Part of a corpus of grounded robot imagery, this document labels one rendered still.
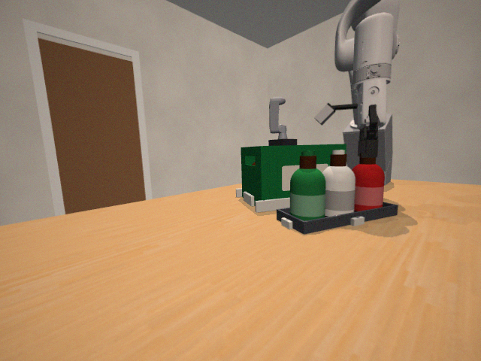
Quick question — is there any white bottle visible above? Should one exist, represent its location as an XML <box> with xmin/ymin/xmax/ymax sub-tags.
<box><xmin>323</xmin><ymin>150</ymin><xmax>355</xmax><ymax>217</ymax></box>

